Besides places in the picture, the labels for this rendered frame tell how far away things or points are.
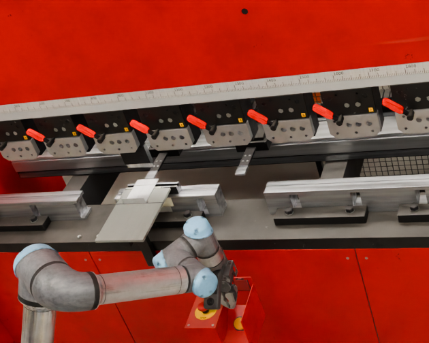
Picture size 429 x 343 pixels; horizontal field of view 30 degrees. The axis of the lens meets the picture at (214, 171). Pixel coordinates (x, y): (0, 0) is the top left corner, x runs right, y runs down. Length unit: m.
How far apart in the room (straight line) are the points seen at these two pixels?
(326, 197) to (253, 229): 0.26
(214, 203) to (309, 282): 0.41
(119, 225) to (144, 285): 0.64
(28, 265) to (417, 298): 1.24
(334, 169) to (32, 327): 1.19
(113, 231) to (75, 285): 0.71
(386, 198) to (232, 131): 0.52
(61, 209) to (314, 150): 0.95
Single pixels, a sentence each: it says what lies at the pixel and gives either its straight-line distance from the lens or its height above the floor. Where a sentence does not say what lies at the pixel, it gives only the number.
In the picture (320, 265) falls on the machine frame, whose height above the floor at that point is 0.76.
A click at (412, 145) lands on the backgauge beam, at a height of 0.93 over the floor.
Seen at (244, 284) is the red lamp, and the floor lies 0.82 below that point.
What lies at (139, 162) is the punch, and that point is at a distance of 2.76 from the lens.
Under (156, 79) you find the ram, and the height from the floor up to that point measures 1.44.
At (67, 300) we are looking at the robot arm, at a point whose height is 1.31.
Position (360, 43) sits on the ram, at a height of 1.48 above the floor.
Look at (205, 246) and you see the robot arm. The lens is 2.30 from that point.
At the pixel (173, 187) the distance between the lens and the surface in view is 2.77.
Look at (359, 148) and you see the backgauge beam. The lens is 2.79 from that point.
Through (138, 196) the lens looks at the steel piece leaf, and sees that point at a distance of 2.79.
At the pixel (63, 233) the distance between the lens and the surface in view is 3.02.
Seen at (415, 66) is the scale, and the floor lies 1.39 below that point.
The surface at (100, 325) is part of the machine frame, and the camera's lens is 3.26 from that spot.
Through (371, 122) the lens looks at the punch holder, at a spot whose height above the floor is 1.23.
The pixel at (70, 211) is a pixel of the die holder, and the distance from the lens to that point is 3.03.
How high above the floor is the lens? 2.52
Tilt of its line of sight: 33 degrees down
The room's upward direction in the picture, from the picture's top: 20 degrees counter-clockwise
